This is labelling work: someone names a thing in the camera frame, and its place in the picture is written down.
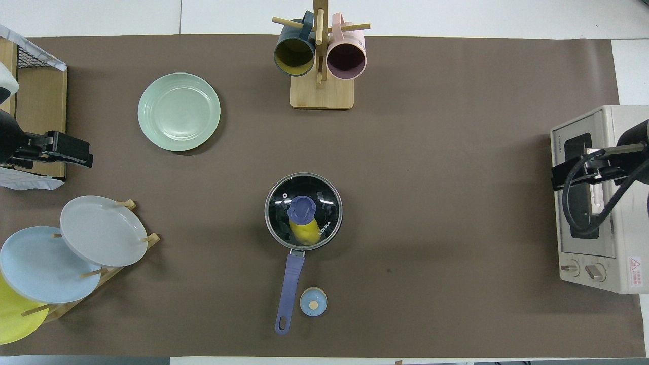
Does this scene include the dark teal mug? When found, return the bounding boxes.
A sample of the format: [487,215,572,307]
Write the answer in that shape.
[274,11,316,77]

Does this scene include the dark blue saucepan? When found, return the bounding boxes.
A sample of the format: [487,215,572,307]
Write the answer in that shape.
[264,173,344,335]

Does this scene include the light green plate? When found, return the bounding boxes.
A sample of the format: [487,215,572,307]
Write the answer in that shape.
[137,72,221,152]

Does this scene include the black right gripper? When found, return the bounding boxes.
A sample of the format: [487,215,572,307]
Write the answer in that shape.
[552,119,649,190]

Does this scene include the wooden mug tree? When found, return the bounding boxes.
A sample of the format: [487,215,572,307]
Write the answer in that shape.
[272,0,371,110]

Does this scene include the wooden plate rack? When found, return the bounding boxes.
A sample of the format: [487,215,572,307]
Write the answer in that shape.
[20,199,161,324]

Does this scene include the brown table mat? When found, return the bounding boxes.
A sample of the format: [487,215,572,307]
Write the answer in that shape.
[0,34,644,358]

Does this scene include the light blue plate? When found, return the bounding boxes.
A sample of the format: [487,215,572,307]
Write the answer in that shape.
[0,226,102,304]

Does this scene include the grey plate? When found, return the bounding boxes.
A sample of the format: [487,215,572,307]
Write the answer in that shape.
[60,195,149,268]

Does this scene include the cream toaster oven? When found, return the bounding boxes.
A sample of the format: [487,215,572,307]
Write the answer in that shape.
[550,105,649,295]

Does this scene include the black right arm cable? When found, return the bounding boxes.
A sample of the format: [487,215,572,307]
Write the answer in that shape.
[562,143,649,237]

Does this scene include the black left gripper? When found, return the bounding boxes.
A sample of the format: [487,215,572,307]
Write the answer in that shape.
[0,109,94,168]

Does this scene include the wooden boards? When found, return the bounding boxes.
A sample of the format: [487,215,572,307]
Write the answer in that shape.
[0,38,68,180]

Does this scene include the yellow plate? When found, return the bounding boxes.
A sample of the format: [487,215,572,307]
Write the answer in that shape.
[0,271,51,345]

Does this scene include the glass lid with blue knob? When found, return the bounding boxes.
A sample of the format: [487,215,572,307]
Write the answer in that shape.
[265,174,343,250]

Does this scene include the pink ribbed mug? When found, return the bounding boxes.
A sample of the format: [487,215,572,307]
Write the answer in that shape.
[326,13,367,81]

